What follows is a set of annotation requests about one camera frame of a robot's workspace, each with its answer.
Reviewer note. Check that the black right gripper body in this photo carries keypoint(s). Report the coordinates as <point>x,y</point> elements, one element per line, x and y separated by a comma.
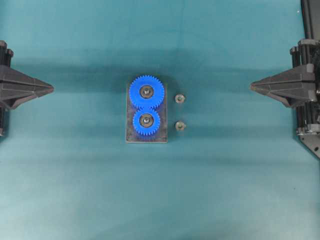
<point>308,114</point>

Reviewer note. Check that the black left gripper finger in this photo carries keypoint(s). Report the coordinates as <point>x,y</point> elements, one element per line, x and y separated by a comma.
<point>12,76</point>
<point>13,96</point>

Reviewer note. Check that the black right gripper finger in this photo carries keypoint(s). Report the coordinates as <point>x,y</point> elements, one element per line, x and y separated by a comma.
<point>290,97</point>
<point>302,73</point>

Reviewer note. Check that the metal flanged washer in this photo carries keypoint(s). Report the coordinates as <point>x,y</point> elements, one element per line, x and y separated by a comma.
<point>179,98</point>
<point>180,126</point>

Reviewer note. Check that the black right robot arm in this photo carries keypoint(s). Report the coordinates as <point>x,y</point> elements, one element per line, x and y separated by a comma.
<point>311,21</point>

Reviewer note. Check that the large gear steel shaft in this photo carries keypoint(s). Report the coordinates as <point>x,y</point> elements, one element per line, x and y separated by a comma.
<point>146,91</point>

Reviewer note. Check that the large blue plastic gear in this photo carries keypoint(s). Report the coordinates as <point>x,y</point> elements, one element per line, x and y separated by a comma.
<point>156,92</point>

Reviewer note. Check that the small blue plastic gear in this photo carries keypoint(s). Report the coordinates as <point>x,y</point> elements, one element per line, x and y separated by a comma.
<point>146,129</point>

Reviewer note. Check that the grey metal base plate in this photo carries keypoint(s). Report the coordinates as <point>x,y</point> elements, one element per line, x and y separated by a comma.
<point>161,136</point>

